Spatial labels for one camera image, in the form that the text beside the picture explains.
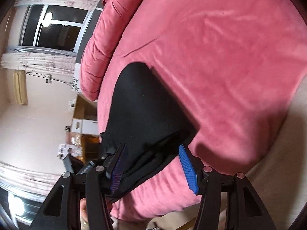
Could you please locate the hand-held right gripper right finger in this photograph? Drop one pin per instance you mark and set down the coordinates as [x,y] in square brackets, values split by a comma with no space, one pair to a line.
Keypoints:
[188,170]

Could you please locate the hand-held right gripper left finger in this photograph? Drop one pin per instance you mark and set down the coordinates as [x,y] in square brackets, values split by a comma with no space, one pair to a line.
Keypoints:
[118,170]

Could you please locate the black pants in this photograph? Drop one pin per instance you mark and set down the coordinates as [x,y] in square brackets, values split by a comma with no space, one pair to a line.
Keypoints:
[144,112]

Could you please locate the printed white carton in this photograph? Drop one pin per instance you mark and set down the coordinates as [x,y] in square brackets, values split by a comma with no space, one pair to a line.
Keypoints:
[64,152]

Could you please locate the wooden side table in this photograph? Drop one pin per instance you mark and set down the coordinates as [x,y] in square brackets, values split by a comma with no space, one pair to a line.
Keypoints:
[90,143]

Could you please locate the wooden cabinet with white doors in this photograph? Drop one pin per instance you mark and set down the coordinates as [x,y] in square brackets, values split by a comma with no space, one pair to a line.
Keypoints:
[84,124]

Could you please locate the window with lamp reflection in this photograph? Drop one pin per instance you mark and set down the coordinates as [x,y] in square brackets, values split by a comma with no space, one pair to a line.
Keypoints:
[26,208]

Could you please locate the pink bed blanket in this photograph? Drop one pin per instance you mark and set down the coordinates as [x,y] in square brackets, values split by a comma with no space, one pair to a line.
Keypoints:
[215,64]

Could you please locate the pink duvet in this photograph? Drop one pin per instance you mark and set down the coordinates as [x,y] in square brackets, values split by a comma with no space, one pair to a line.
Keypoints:
[105,40]

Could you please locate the dark window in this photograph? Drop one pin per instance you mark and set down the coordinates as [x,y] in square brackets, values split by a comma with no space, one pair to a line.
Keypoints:
[60,33]

